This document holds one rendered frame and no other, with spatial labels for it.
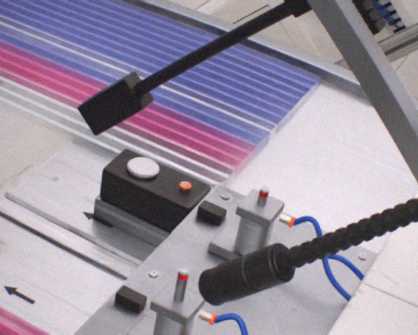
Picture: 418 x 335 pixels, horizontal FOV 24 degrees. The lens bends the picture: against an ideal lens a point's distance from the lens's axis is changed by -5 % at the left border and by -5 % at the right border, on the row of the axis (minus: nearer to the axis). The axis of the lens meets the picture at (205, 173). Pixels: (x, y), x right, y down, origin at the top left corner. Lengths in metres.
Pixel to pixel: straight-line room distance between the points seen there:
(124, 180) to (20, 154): 1.39
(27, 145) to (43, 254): 1.41
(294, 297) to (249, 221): 0.06
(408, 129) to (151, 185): 0.29
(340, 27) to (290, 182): 0.37
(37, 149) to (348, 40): 1.70
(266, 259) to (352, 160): 0.49
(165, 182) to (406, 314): 0.22
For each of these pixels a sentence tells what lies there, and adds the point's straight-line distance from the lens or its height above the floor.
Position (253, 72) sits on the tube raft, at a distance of 0.99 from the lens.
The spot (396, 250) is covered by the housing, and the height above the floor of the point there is 1.23.
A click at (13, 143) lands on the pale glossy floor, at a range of 2.14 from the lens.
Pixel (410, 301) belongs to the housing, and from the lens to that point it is 0.66.
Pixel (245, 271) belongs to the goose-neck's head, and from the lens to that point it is 0.44.
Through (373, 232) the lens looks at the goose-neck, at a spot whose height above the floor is 1.38.
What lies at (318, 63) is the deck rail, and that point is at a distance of 1.03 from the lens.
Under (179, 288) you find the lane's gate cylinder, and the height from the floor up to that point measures 1.20.
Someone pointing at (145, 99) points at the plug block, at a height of 1.20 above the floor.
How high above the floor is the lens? 1.59
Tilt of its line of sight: 39 degrees down
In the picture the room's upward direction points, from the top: 65 degrees clockwise
